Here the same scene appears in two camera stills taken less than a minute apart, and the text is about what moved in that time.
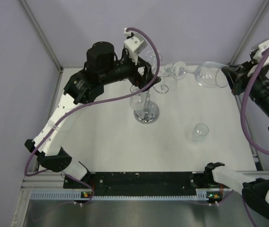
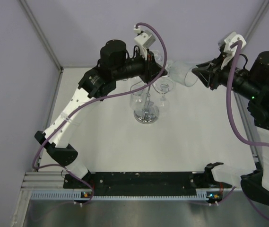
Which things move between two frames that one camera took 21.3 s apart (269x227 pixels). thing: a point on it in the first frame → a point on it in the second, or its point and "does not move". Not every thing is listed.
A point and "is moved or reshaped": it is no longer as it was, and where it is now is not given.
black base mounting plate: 145,182 does not move
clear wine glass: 207,74 is moved or reshaped
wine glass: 201,130 → 182,73
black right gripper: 231,75 → 204,74
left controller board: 85,196 does not move
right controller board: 214,196 does not move
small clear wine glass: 137,102 does not move
